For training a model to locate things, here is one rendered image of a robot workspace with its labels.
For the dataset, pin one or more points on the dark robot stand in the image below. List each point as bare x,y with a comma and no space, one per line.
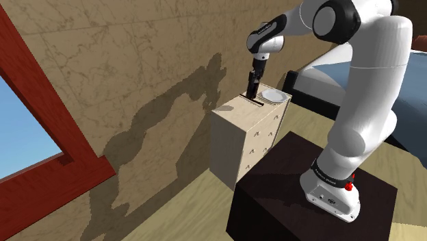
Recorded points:
283,187

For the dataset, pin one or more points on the bed with blue cover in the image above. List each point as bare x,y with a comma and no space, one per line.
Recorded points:
413,96

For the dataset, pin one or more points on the white octagonal plate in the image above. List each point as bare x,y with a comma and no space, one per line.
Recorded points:
273,95

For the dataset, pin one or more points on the beige chest of drawers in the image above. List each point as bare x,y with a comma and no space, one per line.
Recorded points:
240,117

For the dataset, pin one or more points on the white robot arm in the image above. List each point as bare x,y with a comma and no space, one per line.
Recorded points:
370,86

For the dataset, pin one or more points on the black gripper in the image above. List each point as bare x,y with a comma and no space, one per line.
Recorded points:
252,84

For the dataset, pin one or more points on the red framed window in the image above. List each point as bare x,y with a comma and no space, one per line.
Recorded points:
36,133

